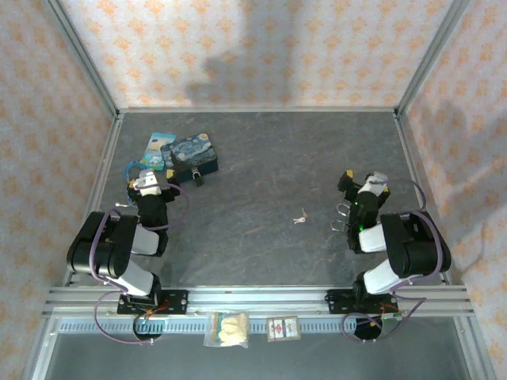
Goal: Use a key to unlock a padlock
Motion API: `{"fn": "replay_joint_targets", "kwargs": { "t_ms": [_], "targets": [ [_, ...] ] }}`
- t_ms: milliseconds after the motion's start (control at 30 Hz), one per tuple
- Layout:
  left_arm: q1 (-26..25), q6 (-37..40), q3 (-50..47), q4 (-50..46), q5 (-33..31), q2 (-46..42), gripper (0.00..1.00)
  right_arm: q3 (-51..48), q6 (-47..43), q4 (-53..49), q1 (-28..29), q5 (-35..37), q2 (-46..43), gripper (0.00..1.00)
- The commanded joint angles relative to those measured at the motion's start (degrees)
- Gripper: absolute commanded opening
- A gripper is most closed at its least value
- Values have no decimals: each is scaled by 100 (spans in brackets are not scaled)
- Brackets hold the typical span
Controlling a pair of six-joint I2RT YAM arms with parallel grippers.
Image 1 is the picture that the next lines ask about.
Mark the small playing card box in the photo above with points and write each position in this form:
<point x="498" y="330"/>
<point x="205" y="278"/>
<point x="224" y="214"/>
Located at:
<point x="283" y="328"/>

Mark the clear bag of snacks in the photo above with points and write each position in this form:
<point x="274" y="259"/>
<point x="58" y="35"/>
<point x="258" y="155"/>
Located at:
<point x="229" y="330"/>

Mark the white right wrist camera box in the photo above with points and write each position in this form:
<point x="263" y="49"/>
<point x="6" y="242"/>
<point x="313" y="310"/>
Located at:
<point x="374" y="182"/>

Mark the aluminium table side rail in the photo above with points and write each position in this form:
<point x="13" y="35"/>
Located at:
<point x="412" y="158"/>
<point x="104" y="166"/>

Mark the small dark padlock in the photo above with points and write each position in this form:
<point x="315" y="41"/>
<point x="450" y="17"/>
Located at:
<point x="198" y="179"/>

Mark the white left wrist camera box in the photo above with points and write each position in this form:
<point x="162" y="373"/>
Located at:
<point x="146" y="182"/>

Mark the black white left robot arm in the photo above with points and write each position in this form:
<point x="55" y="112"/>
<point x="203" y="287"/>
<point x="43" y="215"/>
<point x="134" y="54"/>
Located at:
<point x="103" y="245"/>

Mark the aluminium corner post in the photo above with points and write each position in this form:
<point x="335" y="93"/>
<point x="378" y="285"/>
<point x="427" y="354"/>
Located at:
<point x="79" y="51"/>
<point x="431" y="51"/>

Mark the blue printed pouch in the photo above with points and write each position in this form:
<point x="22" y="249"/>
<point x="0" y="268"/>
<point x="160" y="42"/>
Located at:
<point x="156" y="150"/>

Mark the small silver keys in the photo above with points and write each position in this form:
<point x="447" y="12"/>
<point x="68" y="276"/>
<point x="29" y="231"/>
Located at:
<point x="300" y="219"/>

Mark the long aluminium base rail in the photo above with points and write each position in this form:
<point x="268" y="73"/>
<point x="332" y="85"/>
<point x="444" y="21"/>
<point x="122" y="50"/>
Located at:
<point x="257" y="301"/>

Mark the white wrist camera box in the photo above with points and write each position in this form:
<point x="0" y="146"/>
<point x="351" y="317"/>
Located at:
<point x="374" y="182"/>
<point x="146" y="182"/>

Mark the blue stethoscope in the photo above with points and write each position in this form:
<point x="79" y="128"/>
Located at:
<point x="127" y="170"/>

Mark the aluminium table back rail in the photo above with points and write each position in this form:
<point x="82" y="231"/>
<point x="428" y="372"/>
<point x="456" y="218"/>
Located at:
<point x="257" y="110"/>

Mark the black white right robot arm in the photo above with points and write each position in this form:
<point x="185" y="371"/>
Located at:
<point x="416" y="245"/>

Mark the starry night print tin box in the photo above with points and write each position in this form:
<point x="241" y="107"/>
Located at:
<point x="190" y="152"/>

